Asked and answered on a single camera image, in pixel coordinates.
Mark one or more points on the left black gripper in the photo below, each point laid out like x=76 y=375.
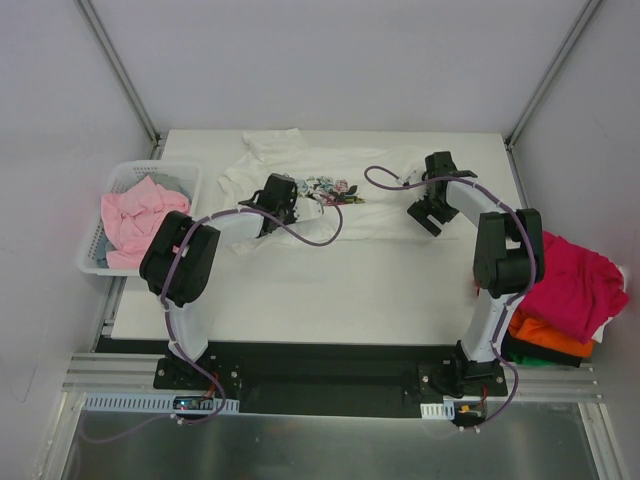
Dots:
x=288 y=198

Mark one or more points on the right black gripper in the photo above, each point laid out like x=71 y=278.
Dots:
x=433 y=210

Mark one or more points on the white plastic laundry basket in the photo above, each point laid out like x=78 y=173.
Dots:
x=138 y=197

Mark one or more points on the magenta t shirt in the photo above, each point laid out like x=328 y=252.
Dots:
x=580 y=291

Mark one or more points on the right white cable duct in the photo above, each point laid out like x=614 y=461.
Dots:
x=438 y=411

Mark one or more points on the white floral t shirt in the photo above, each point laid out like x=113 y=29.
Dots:
x=369 y=213

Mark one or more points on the aluminium rail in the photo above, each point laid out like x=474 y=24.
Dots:
x=307 y=311

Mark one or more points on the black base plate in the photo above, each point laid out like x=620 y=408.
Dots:
x=315 y=379

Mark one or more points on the aluminium frame post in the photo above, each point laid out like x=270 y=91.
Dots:
x=97 y=28
x=569 y=42

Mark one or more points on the right aluminium frame post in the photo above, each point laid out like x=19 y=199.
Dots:
x=569 y=42

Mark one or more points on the green t shirt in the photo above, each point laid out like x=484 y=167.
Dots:
x=528 y=360

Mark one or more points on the orange t shirt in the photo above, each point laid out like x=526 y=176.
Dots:
x=537 y=332

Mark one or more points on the left aluminium frame post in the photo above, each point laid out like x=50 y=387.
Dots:
x=97 y=28

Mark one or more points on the left white cable duct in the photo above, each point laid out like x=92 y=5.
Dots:
x=158 y=403

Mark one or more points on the white cable duct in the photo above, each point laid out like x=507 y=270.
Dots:
x=438 y=411
x=158 y=403

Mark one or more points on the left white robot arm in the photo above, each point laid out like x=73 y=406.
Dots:
x=177 y=265

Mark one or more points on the pink t shirt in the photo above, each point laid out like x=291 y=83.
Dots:
x=145 y=225

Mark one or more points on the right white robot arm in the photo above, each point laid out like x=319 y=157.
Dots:
x=508 y=261

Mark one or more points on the black t shirt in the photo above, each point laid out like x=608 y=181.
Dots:
x=511 y=345

